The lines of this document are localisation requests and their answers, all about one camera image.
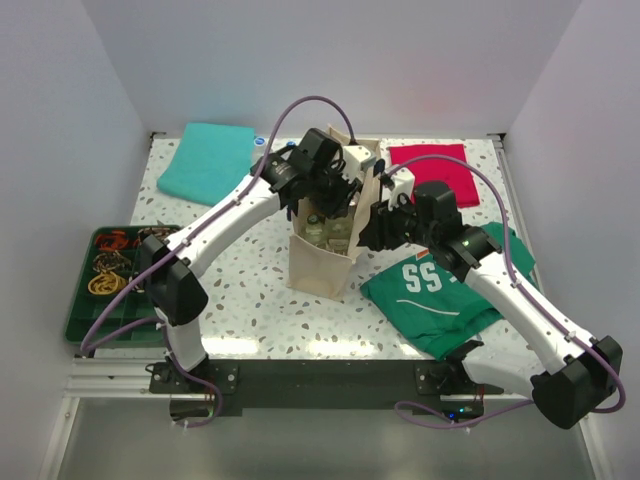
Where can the orange rubber band pile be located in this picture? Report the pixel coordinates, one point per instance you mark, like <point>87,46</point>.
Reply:
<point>113,240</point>

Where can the teal folded towel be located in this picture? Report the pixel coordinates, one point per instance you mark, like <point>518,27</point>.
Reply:
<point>209,162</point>

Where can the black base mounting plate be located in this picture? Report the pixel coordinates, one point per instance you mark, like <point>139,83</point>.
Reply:
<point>344,385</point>

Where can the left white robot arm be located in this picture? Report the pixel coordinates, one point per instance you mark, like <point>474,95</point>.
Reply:
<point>317,168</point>

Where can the clear water bottle blue cap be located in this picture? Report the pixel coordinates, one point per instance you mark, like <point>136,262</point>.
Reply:
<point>260,148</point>

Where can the red folded cloth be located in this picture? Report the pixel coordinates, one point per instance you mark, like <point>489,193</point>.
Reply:
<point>458,178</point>

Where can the yellow rubber band pile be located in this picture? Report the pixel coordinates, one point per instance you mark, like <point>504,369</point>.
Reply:
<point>106,283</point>

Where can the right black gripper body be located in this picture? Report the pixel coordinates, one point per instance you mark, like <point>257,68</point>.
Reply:
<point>396,227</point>

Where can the brown rubber band pile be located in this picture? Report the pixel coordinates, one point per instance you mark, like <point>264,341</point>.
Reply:
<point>160,232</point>

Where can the tan rubber band pile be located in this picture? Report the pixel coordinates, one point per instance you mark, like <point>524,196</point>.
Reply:
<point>110,261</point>

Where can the green glass bottle right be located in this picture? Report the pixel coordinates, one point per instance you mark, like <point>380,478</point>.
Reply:
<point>340,234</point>

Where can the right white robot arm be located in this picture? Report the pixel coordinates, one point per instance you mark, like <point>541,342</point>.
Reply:
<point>573,373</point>

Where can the green compartment tray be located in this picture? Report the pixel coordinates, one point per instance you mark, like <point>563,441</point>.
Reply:
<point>86,308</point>

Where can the beige canvas bag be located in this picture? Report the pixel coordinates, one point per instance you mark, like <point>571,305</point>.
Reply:
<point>322,272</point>

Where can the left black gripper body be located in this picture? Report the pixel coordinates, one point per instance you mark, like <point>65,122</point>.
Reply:
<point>329,190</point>

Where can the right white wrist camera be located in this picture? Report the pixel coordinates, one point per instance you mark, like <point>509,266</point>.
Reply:
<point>397,184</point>

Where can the green jersey shirt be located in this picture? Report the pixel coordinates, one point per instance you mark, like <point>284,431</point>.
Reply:
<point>428,306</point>

